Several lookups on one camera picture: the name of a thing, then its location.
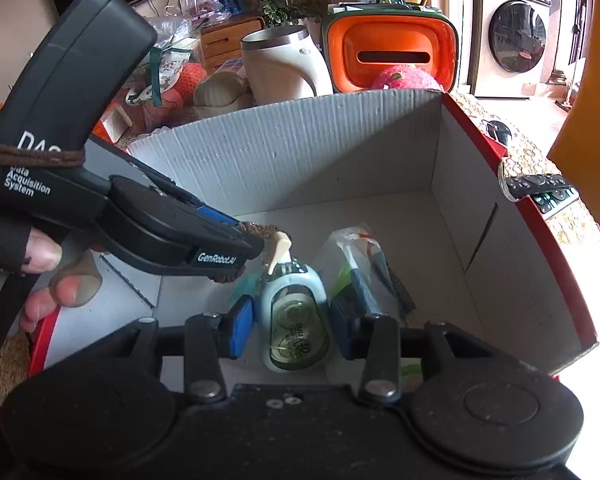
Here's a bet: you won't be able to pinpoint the white mug with steel rim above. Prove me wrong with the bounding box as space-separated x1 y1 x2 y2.
240 25 333 106

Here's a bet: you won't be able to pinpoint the clear bead organizer box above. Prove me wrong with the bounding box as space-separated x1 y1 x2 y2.
215 57 246 78

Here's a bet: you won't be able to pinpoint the clear pen packet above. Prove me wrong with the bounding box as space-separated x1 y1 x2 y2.
325 227 417 326

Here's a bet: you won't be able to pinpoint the wooden television cabinet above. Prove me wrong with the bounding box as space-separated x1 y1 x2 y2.
200 15 266 73

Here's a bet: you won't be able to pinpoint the light blue correction tape dispenser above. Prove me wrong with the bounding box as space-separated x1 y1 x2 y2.
257 232 331 373

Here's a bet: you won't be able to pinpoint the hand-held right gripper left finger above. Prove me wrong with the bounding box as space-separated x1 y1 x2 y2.
107 294 257 406

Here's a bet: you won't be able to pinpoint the orange knitted ball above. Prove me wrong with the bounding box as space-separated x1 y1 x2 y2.
172 62 208 106

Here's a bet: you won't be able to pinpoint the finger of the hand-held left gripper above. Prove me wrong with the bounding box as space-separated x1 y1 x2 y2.
202 261 249 286
142 169 255 237

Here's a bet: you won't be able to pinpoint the white washing machine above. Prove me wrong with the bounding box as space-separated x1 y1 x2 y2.
467 0 553 98

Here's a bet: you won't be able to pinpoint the printed tote bag green straps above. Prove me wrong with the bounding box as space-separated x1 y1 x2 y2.
125 45 201 131

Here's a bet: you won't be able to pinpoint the crumpled clear plastic cover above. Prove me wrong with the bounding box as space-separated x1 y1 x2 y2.
145 12 201 56

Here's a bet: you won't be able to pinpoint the orange and green desk organizer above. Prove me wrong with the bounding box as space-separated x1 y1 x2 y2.
322 4 460 95

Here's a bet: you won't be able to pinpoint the white and red cardboard box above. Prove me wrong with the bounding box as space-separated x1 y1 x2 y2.
27 87 600 396

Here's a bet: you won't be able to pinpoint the yellow wooden chair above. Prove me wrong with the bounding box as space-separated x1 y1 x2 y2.
547 0 600 181

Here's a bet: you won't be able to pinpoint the person's left hand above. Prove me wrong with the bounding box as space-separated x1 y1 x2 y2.
0 202 103 333

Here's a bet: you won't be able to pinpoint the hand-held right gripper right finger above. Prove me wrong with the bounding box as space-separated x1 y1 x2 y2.
329 297 486 405

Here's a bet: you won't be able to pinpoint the beige bowl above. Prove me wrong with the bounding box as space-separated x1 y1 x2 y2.
194 71 253 108
197 94 255 121

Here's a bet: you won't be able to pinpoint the black remote control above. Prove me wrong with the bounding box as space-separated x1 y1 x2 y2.
507 174 575 200

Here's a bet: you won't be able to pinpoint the pink plush ball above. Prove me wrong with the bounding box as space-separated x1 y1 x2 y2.
371 65 443 92

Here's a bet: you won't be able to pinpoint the brown patterned tablecloth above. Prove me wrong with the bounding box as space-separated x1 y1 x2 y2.
0 87 600 406

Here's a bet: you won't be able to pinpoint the small black gadget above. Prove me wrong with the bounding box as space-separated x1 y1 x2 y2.
480 120 513 147

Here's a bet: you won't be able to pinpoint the brown cord loop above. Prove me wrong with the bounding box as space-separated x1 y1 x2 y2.
0 135 87 167

